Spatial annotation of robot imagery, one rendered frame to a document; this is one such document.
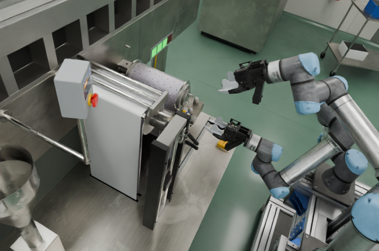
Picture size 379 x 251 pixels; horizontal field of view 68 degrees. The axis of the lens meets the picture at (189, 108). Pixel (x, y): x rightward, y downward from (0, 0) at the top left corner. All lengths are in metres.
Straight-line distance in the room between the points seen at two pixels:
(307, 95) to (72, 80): 0.70
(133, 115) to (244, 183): 1.81
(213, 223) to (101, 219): 1.21
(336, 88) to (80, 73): 0.81
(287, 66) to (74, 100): 0.66
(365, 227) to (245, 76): 0.57
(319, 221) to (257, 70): 1.00
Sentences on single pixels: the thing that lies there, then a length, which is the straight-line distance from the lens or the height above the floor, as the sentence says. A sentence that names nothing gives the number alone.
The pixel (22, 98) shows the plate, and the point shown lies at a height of 1.42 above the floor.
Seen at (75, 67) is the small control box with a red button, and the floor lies 1.71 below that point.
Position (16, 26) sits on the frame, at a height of 1.64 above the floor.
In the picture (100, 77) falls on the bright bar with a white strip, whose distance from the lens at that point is 0.99.
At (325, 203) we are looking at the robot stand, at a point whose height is 0.73.
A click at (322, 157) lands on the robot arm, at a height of 1.22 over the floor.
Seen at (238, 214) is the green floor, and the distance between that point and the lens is 2.40.
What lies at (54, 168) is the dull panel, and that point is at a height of 1.01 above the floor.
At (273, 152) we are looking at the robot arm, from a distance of 1.30.
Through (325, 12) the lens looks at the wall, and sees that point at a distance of 5.67.
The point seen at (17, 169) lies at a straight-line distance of 0.78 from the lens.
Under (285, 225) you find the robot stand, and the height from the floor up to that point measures 0.21.
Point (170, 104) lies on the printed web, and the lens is 1.20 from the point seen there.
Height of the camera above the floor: 2.06
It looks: 44 degrees down
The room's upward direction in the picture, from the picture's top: 13 degrees clockwise
